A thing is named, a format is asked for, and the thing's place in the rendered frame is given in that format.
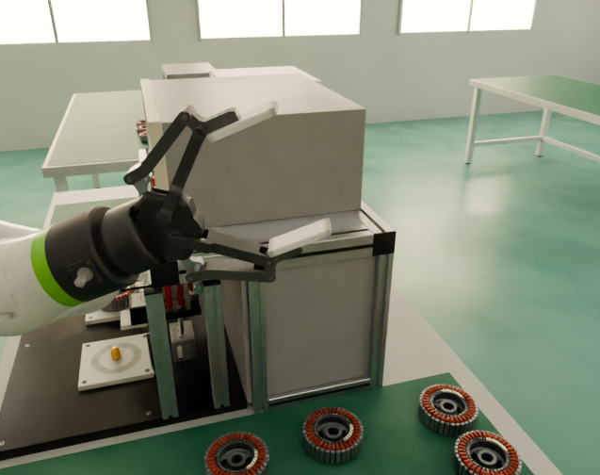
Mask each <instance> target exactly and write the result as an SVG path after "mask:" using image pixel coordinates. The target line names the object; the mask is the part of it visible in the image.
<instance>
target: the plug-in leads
mask: <svg viewBox="0 0 600 475"><path fill-rule="evenodd" d="M187 285H188V286H189V288H190V291H189V294H190V295H192V296H189V301H190V306H191V307H197V306H199V298H198V295H195V294H194V291H193V288H192V284H191V283H187ZM165 290H166V301H165V304H166V305H167V306H168V307H167V310H168V311H171V310H173V306H172V293H171V289H170V286H168V287H165ZM176 291H177V298H178V306H181V307H183V306H185V305H184V302H183V299H184V293H183V284H180V285H177V290H176Z"/></svg>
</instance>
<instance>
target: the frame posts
mask: <svg viewBox="0 0 600 475"><path fill-rule="evenodd" d="M143 290H144V298H145V304H146V310H147V317H148V323H149V329H150V336H151V342H152V348H153V355H154V366H155V373H156V380H157V385H158V392H159V399H160V404H161V411H162V418H163V419H167V418H169V416H171V415H172V417H173V418H176V417H179V415H178V407H177V400H176V393H175V385H174V379H173V371H172V364H171V357H170V343H169V336H168V329H167V322H166V315H165V307H164V301H163V292H162V287H156V288H152V287H147V288H143ZM203 304H204V314H205V324H206V334H207V345H208V355H209V365H210V375H211V386H212V396H213V402H214V406H215V409H217V408H220V406H221V405H222V404H224V407H226V406H230V399H229V386H228V374H227V361H226V349H225V336H224V323H223V311H222V298H221V286H220V280H214V279H212V280H205V281H203Z"/></svg>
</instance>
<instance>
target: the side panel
mask: <svg viewBox="0 0 600 475"><path fill-rule="evenodd" d="M393 263H394V254H382V255H375V256H367V257H361V258H354V259H348V260H341V261H334V262H328V263H321V264H314V265H309V266H302V267H296V268H289V269H282V270H277V273H276V280H275V281H274V282H272V283H267V282H249V281H247V295H248V314H249V332H250V351H251V388H252V404H251V405H252V408H253V412H254V414H258V413H260V411H261V410H264V412H266V411H271V410H275V409H280V408H285V407H288V406H293V405H298V404H302V403H307V402H311V401H319V400H323V399H328V398H332V397H336V396H341V395H346V394H349V393H354V392H359V391H363V390H368V389H372V388H375V385H376V386H377V387H381V386H382V381H383V371H384V360H385V349H386V338H387V327H388V317H389V306H390V295H391V285H392V273H393Z"/></svg>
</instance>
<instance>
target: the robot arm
mask: <svg viewBox="0 0 600 475"><path fill-rule="evenodd" d="M277 111H278V104H277V102H276V101H275V100H274V101H272V102H269V103H267V104H265V105H262V106H260V107H258V108H255V109H253V110H251V111H248V112H246V113H244V114H241V115H240V114H239V112H238V110H237V108H236V107H230V108H227V109H225V110H223V111H221V112H219V113H217V114H215V115H212V116H210V117H206V118H205V117H203V116H201V115H200V114H199V113H198V112H197V111H196V110H195V107H194V106H192V105H186V106H184V108H183V109H182V110H181V111H180V113H179V114H178V115H177V117H176V118H175V119H174V121H173V122H172V123H171V125H170V126H169V128H168V129H167V130H166V132H165V133H164V135H163V136H162V137H161V139H160V140H159V141H158V143H157V144H156V145H155V147H154V148H153V150H152V151H151V152H150V153H149V154H148V155H147V157H146V158H145V159H143V160H141V161H140V162H139V163H137V164H136V165H134V166H133V167H131V169H130V170H129V171H128V172H127V174H126V175H125V176H124V178H123V181H124V183H125V184H127V185H130V186H132V185H133V186H134V187H135V188H136V190H137V191H138V192H139V194H140V195H141V196H140V197H138V198H136V199H135V200H132V201H130V202H127V203H125V204H123V205H119V206H116V207H114V208H112V209H111V208H109V207H107V206H104V205H98V206H95V207H93V208H91V209H89V210H86V211H84V212H82V213H79V214H77V215H74V216H72V217H70V218H68V219H66V220H63V221H60V222H57V223H55V224H53V225H50V226H48V227H46V228H43V229H38V228H33V227H28V226H23V225H20V224H15V223H11V222H7V221H0V336H20V335H24V334H28V333H30V332H33V331H35V330H37V329H39V328H41V327H43V326H45V325H47V324H49V323H52V322H54V321H57V320H60V319H64V318H68V317H73V316H79V315H87V314H91V313H94V312H97V311H99V310H101V309H103V308H105V307H106V306H108V305H109V304H110V303H111V302H112V301H113V300H114V299H115V298H116V297H117V295H118V294H119V292H120V290H121V289H123V288H125V287H129V286H131V285H133V284H134V283H135V282H136V281H137V280H138V278H139V275H140V274H141V273H143V272H144V271H147V270H151V269H154V268H156V267H159V266H162V265H164V264H166V263H168V262H170V261H172V260H180V261H182V263H183V265H184V267H185V269H186V281H187V282H189V283H195V282H199V281H201V280H205V279H214V280H231V281H249V282H267V283H272V282H274V281H275V280H276V273H277V263H278V262H281V261H283V260H286V259H288V258H290V257H293V256H296V255H299V254H301V253H302V252H303V246H304V245H307V244H309V243H312V242H315V241H317V240H320V239H323V238H326V237H329V236H330V235H331V234H332V228H331V222H330V219H328V218H326V219H323V220H321V221H316V222H314V223H311V224H308V225H306V226H303V227H301V228H299V229H296V230H294V231H291V232H288V233H286V234H283V235H280V236H278V237H274V238H272V239H270V240H269V244H268V246H267V245H263V244H260V243H256V242H252V241H249V240H246V239H242V238H239V237H232V236H228V235H225V234H222V233H219V232H217V231H216V230H215V229H213V228H209V227H205V226H204V223H205V220H204V218H203V215H202V214H201V213H200V212H199V211H198V210H197V208H196V205H195V202H194V201H193V199H192V197H188V196H187V195H185V194H184V193H182V192H183V190H184V188H185V185H186V181H187V179H188V177H189V175H190V173H191V170H192V168H193V166H194V163H195V161H196V159H197V156H198V154H199V152H200V150H201V148H202V146H203V142H204V140H205V137H206V135H207V139H208V141H209V142H211V143H212V142H214V141H216V140H219V139H223V138H225V137H227V136H230V135H232V134H233V133H236V132H238V131H240V130H243V129H245V128H247V127H250V126H252V125H254V124H257V123H260V122H262V121H264V120H266V119H269V118H271V117H273V116H276V115H277ZM186 126H188V127H189V128H190V129H191V130H192V135H191V137H190V140H189V142H188V144H187V147H186V150H185V152H184V155H183V157H182V159H181V162H180V164H179V167H178V169H177V171H176V174H175V175H174V178H173V180H172V183H171V185H170V188H169V190H166V189H162V188H151V187H150V182H151V180H152V179H153V174H152V171H153V169H154V168H155V166H156V165H157V164H158V162H159V161H160V160H161V158H162V157H163V156H164V155H165V153H166V152H167V151H168V150H169V148H170V147H171V146H172V144H173V143H174V142H175V141H176V139H177V138H178V137H179V135H180V134H181V133H182V132H183V130H184V129H185V128H186ZM201 238H205V240H202V239H201ZM193 251H197V252H201V253H205V254H210V253H214V254H221V255H224V256H228V257H232V258H235V259H239V260H235V259H218V258H208V259H203V258H202V257H201V256H199V257H194V256H192V253H193Z"/></svg>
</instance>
